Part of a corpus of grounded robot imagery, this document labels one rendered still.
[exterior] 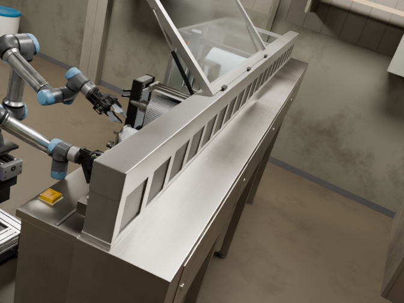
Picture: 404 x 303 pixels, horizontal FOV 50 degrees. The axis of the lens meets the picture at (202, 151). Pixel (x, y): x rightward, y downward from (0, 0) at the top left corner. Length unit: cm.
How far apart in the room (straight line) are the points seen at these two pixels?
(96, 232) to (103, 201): 9
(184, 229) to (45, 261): 106
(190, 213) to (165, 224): 10
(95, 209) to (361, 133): 416
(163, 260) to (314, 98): 404
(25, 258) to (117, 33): 423
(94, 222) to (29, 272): 121
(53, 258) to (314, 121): 358
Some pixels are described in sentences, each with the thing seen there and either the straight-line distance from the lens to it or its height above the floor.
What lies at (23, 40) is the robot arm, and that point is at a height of 144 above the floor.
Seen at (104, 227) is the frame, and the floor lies 149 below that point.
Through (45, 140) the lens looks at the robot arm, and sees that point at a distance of 223.
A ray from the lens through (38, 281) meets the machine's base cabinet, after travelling 223.
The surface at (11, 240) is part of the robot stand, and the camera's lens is 299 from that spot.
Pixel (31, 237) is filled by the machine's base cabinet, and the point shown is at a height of 79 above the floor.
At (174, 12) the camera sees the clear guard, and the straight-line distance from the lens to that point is 169.
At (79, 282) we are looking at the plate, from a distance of 116.
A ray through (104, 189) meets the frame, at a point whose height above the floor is 159.
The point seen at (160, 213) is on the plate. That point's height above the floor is 144.
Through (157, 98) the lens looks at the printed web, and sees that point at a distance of 212.
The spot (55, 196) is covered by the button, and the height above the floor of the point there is 92.
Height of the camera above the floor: 213
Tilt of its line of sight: 25 degrees down
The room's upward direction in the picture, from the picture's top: 16 degrees clockwise
